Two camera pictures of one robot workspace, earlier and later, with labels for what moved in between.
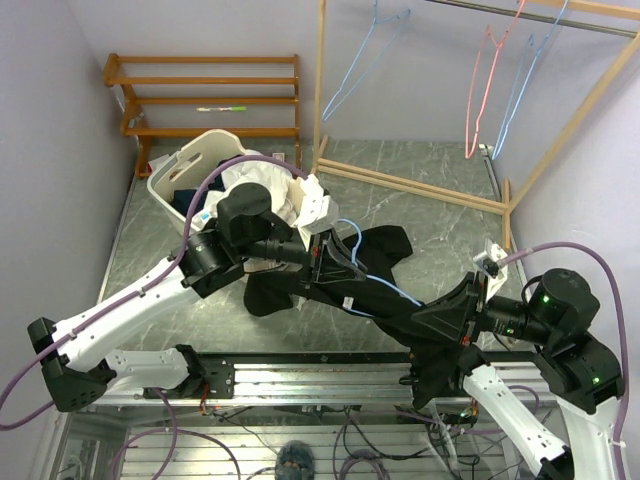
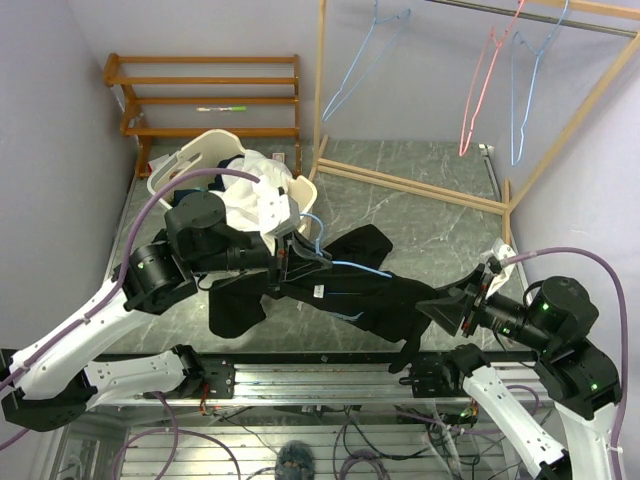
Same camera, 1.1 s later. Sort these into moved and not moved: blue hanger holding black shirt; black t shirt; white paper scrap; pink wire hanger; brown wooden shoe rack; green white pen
Moved: black t shirt; pink wire hanger; blue hanger holding black shirt
Not moved: white paper scrap; brown wooden shoe rack; green white pen
